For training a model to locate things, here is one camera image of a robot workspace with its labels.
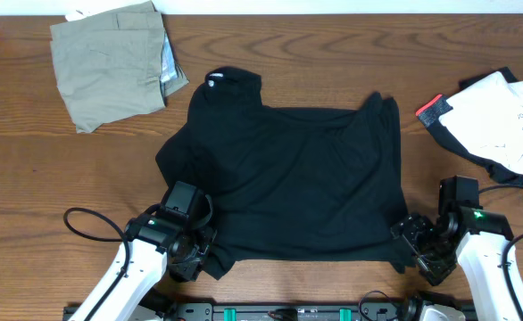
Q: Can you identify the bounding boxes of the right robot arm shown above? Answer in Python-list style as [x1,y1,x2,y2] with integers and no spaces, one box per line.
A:
[391,205,523,320]

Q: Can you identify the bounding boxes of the black white printed garment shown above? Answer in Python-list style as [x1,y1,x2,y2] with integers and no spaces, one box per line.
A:
[415,67,523,185]

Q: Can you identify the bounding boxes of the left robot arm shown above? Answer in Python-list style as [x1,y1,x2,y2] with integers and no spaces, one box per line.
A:
[71,210,216,320]

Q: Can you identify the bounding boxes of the left black cable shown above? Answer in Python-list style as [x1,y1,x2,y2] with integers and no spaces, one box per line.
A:
[62,207,164,321]

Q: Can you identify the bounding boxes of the black t-shirt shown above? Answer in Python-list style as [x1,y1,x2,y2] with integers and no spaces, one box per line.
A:
[155,67,412,278]

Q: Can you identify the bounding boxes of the folded khaki shorts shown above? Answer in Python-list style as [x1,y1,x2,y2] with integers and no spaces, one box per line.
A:
[50,1,188,133]

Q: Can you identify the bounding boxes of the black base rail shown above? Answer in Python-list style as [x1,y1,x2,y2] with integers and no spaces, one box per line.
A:
[62,290,479,321]

